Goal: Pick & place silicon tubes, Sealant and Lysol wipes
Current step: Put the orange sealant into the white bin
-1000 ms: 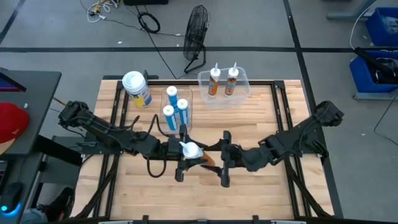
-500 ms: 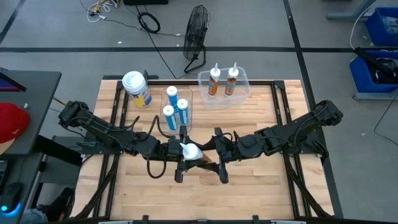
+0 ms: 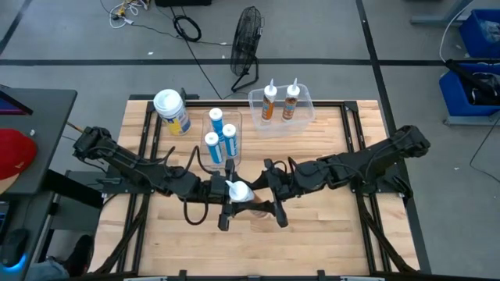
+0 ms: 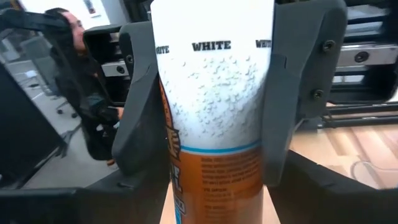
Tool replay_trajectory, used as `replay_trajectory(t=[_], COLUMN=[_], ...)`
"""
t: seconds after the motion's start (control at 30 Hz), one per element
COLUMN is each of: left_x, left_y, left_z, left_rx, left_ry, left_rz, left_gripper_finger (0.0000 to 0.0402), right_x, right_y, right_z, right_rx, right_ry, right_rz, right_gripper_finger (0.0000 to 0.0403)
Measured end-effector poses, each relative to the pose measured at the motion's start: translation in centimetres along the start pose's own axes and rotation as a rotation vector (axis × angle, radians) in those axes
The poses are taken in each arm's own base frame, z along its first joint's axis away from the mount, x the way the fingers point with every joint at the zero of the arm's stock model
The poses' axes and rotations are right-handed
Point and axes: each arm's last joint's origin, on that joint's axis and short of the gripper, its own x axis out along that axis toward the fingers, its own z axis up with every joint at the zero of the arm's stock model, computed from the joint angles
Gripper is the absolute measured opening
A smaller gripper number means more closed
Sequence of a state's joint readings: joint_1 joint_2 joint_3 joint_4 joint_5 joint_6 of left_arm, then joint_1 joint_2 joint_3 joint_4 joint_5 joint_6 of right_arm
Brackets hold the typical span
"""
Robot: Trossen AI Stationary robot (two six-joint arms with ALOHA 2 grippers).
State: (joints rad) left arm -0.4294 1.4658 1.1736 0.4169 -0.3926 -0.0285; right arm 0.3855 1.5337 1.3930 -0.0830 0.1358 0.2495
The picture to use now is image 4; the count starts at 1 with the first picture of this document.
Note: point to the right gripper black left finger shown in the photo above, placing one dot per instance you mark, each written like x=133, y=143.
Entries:
x=130, y=202

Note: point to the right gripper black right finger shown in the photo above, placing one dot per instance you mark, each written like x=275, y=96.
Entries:
x=326, y=205

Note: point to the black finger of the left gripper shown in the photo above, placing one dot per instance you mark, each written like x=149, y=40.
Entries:
x=295, y=62
x=143, y=124

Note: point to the orange white sealant tube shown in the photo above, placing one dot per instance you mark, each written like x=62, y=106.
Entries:
x=214, y=109

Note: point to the grey office chair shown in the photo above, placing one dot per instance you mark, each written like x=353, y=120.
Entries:
x=43, y=68

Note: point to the person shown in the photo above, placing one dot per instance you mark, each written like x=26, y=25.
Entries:
x=74, y=31

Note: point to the black desk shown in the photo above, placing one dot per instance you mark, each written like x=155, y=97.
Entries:
x=25, y=130

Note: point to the black aluminium table frame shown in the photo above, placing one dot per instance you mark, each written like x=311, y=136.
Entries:
x=367, y=122

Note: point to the wall poster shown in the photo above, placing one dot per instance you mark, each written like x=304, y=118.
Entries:
x=90, y=6

